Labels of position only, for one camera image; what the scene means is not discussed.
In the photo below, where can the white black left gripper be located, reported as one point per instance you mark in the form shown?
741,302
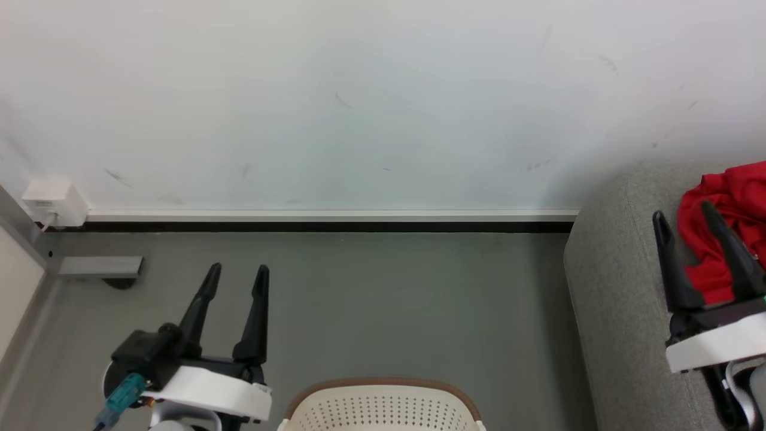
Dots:
209,389

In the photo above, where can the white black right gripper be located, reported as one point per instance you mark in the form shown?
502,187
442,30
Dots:
718,341

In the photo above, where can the red garment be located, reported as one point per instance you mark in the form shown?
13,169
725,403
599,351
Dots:
727,209

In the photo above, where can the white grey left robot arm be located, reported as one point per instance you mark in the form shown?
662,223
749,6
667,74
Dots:
185,419

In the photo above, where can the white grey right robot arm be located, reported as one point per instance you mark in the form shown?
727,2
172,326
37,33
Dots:
739,395

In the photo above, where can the grey fabric sofa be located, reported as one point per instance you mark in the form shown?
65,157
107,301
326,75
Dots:
622,299

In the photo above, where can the black round foot pad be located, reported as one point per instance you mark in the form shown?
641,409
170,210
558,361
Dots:
119,282

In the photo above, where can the grey metal foot bar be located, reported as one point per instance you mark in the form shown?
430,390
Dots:
100,267

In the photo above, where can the white and black baseboard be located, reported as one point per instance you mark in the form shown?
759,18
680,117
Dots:
323,219

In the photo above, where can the cream perforated laundry basket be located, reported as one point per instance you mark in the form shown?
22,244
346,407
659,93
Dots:
383,410

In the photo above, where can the grey framed partition panel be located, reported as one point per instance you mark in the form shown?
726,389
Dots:
18,281

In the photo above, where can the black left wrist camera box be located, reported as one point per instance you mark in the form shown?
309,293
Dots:
146,353

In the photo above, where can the white wall socket box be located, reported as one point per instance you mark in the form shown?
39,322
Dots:
55,202

